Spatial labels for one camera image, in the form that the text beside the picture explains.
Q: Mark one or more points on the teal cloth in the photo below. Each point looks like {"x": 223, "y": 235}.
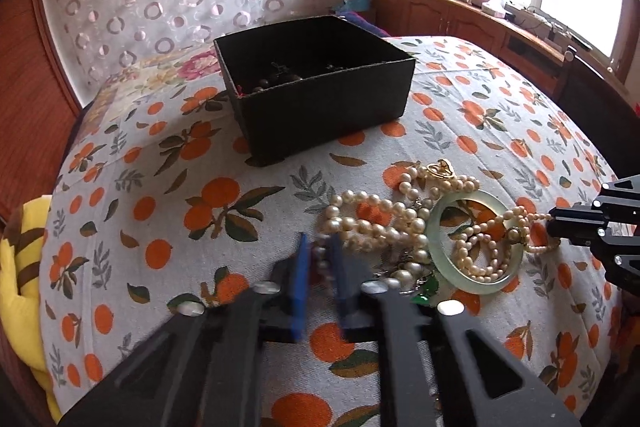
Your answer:
{"x": 357, "y": 6}

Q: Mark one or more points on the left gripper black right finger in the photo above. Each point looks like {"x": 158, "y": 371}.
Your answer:
{"x": 349, "y": 272}

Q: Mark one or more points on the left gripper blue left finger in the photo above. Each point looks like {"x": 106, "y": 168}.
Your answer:
{"x": 299, "y": 284}

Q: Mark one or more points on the wooden side cabinet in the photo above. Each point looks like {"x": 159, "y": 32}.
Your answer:
{"x": 524, "y": 52}

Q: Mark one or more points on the yellow striped plush toy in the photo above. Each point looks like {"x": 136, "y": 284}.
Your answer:
{"x": 22, "y": 352}

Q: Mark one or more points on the pale green jade bangle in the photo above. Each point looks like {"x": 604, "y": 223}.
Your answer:
{"x": 476, "y": 243}

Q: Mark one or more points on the black square jewelry box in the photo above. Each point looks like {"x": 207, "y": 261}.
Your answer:
{"x": 300, "y": 83}

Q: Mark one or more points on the red wooden wardrobe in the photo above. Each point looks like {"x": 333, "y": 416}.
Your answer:
{"x": 38, "y": 107}

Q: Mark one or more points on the round pearl bracelet cluster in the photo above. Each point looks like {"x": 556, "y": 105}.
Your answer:
{"x": 394, "y": 229}

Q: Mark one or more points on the orange print bed cloth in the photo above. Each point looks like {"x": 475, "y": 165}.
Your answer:
{"x": 165, "y": 206}

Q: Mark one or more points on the floral quilt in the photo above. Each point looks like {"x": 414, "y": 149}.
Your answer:
{"x": 138, "y": 83}

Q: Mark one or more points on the green jade pendant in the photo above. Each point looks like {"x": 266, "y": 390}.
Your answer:
{"x": 425, "y": 291}

